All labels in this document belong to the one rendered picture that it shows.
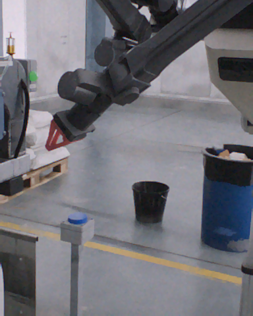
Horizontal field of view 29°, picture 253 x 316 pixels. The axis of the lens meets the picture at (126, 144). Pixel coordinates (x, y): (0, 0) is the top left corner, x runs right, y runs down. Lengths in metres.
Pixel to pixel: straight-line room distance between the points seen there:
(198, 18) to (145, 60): 0.13
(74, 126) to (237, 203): 2.31
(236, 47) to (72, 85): 0.51
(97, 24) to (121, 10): 8.70
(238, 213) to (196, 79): 6.25
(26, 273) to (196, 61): 7.89
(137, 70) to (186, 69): 8.45
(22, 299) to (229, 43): 1.10
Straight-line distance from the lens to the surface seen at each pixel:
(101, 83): 0.97
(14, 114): 1.33
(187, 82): 9.39
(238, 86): 1.37
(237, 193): 3.22
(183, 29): 0.90
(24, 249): 1.71
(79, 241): 1.49
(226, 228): 3.32
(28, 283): 1.75
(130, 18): 1.17
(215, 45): 1.30
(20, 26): 8.05
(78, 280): 1.58
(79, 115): 1.03
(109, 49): 1.16
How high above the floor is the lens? 1.41
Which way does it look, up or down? 13 degrees down
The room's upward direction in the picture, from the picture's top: 2 degrees clockwise
